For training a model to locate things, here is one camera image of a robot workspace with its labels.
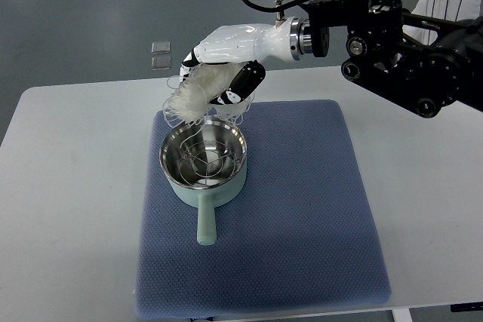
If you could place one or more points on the mint green steel pot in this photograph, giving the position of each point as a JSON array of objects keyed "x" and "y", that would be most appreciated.
[{"x": 205, "y": 200}]

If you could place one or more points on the white vermicelli nest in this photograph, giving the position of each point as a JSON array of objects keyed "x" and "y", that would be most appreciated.
[{"x": 189, "y": 104}]

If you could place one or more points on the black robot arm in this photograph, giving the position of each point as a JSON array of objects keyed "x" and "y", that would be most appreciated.
[{"x": 419, "y": 63}]

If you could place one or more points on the metal floor plate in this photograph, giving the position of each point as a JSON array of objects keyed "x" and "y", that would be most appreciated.
[
  {"x": 161, "y": 47},
  {"x": 161, "y": 62}
]

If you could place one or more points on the wire steaming rack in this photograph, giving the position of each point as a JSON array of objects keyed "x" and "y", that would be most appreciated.
[{"x": 207, "y": 165}]

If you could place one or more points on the blue mesh mat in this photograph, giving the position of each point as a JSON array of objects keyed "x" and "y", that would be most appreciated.
[{"x": 299, "y": 234}]

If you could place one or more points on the lower metal floor plate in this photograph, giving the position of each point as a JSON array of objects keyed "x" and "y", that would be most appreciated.
[{"x": 161, "y": 62}]

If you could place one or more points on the upper metal floor plate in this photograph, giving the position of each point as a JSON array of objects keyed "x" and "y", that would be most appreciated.
[{"x": 161, "y": 47}]

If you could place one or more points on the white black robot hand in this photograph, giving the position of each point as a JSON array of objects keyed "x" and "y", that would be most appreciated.
[{"x": 250, "y": 45}]

